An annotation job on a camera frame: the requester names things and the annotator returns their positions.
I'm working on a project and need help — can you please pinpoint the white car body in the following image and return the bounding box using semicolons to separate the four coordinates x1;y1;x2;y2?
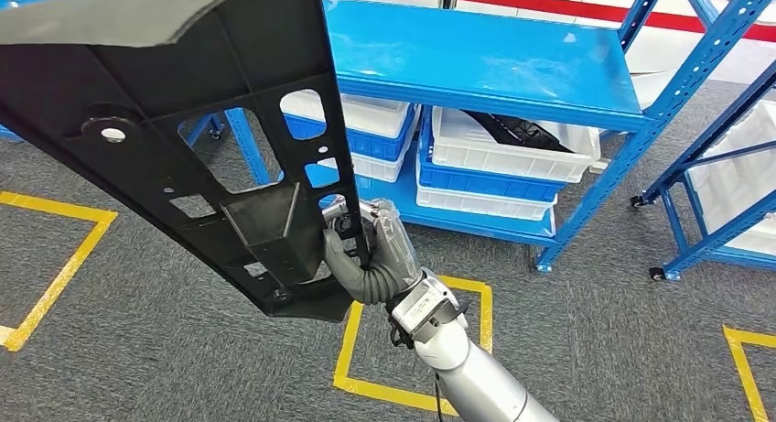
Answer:
318;0;776;111

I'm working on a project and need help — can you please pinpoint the black ribbed plastic part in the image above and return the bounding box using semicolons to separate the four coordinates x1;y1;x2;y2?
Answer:
463;110;576;156

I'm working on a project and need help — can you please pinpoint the large black plastic panel part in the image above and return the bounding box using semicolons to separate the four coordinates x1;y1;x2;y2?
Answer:
0;0;371;323

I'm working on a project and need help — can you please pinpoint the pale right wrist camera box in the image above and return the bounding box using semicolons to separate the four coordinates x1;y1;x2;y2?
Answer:
391;276;469;346

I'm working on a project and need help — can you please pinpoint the blue steel shelf rack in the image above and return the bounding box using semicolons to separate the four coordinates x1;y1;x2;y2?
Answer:
181;0;776;274
630;61;776;282

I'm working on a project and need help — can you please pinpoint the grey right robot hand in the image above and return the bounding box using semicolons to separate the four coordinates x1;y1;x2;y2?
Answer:
321;196;421;276

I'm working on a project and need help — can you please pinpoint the yellow floor tape square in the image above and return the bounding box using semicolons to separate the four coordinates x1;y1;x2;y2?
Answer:
332;275;494;418
722;325;776;422
0;190;120;353

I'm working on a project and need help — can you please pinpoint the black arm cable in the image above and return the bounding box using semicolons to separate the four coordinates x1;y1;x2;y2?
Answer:
387;321;447;422

